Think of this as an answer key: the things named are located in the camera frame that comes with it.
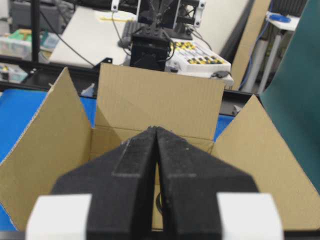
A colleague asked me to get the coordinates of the leaning cardboard sheet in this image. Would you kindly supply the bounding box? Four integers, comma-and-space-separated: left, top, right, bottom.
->
231, 0, 271, 91

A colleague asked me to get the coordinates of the white control box with buttons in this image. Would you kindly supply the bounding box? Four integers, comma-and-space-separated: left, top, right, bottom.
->
166, 38, 231, 76

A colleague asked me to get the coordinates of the clear plastic storage bin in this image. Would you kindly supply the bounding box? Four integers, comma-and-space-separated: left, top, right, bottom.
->
0, 28, 32, 59

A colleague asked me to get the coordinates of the dark green board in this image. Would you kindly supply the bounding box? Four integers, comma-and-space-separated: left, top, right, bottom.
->
260, 0, 320, 190

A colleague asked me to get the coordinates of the blue table cloth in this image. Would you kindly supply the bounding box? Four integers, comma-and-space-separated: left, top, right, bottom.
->
0, 89, 235, 232

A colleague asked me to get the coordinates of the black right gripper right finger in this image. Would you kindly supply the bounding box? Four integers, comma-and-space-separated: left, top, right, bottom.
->
156, 127, 259, 240

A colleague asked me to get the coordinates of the brown cardboard box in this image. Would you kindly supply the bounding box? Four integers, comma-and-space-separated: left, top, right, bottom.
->
0, 63, 320, 230

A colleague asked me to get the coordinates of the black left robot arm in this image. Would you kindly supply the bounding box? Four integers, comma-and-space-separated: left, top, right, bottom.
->
110, 0, 206, 71

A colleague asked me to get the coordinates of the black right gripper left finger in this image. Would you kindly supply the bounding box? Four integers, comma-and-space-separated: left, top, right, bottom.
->
50, 127, 157, 240

